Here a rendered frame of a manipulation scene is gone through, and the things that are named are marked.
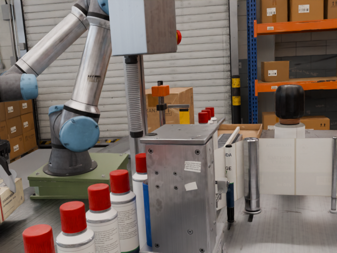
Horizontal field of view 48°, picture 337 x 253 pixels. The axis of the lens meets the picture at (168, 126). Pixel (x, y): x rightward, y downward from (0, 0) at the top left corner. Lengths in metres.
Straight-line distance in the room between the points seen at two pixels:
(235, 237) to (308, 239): 0.15
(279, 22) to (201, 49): 1.22
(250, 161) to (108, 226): 0.46
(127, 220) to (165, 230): 0.07
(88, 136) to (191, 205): 0.61
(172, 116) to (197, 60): 3.76
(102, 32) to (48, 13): 4.82
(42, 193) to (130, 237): 0.72
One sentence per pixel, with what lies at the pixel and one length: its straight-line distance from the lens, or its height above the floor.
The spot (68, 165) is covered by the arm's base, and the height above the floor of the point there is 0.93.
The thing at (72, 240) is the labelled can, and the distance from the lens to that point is 0.53.
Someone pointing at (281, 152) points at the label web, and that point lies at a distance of 0.97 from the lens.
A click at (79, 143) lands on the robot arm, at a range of 1.18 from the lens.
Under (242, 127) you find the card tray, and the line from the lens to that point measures 2.25.
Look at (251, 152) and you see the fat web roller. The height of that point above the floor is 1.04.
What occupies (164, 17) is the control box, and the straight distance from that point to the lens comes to 0.96.
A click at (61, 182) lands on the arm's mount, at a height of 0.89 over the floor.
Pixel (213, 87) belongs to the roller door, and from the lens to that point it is 5.43.
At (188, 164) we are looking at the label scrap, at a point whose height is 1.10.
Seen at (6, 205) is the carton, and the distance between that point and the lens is 1.17.
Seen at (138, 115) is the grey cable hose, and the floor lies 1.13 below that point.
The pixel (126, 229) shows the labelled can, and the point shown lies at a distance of 0.67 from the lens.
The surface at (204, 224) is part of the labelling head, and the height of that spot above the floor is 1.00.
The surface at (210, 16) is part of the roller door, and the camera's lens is 5.44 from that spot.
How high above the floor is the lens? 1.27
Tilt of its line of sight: 10 degrees down
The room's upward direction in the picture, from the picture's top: 3 degrees counter-clockwise
